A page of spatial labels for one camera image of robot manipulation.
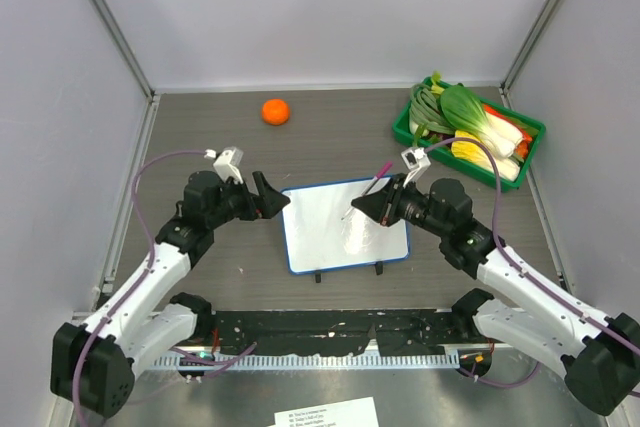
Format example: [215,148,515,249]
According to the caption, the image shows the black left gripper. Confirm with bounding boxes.
[207,171,290,229]

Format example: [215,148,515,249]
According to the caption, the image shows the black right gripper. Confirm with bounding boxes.
[353,173,450,239]

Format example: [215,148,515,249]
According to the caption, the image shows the white magenta marker pen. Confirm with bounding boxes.
[341,162,393,221]

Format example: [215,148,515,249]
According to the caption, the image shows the blue framed whiteboard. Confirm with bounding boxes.
[282,178,411,275]

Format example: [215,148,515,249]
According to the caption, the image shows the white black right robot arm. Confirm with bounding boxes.
[351,174,639,416]

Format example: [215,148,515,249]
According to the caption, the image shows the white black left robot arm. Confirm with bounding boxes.
[50,171,290,418]

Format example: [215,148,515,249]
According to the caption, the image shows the orange tangerine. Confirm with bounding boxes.
[261,99,290,126]

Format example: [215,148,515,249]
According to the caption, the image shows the green long beans bundle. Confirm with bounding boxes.
[409,83,454,146]

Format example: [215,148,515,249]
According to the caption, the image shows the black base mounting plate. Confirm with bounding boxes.
[213,309,487,357]

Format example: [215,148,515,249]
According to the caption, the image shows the green bok choy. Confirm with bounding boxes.
[440,85,515,158]

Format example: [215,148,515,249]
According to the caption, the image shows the yellow white napa cabbage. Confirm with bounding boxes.
[450,141,520,182]

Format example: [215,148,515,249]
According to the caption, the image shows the red orange pepper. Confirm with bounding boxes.
[483,104,538,162]

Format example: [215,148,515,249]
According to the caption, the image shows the white printed paper sheet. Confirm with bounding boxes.
[274,397,379,427]

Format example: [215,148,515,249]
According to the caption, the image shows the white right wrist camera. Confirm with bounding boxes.
[401,147,431,187]

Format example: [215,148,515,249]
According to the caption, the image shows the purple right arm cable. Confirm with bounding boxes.
[422,136,640,391]

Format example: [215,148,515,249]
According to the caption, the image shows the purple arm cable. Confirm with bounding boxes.
[422,136,640,391]
[72,148,259,427]

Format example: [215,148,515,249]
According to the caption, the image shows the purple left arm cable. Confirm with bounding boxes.
[72,148,259,427]

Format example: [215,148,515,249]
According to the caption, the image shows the slotted cable duct rail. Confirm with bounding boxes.
[154,350,460,371]

